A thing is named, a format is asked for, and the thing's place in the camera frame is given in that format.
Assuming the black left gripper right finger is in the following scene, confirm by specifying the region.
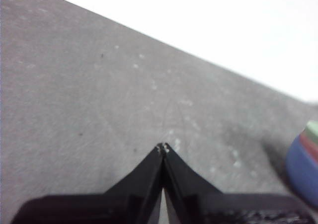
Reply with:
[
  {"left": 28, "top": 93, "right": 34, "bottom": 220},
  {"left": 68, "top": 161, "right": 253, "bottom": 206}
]
[{"left": 162, "top": 142, "right": 315, "bottom": 224}]

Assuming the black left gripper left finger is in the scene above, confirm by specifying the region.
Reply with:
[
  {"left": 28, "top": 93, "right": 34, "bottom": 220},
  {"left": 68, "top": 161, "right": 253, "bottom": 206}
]
[{"left": 11, "top": 143, "right": 165, "bottom": 224}]

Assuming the red ribbed bowl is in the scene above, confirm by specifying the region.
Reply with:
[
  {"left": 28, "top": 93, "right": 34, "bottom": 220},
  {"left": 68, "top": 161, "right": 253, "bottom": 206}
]
[{"left": 299, "top": 132, "right": 318, "bottom": 163}]

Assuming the green ribbed bowl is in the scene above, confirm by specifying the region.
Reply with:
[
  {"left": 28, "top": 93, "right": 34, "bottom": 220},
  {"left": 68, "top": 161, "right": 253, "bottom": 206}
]
[{"left": 305, "top": 121, "right": 318, "bottom": 146}]

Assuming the blue ribbed bowl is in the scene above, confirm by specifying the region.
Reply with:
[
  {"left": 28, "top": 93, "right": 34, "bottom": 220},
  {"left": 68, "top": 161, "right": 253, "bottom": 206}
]
[{"left": 285, "top": 134, "right": 318, "bottom": 209}]

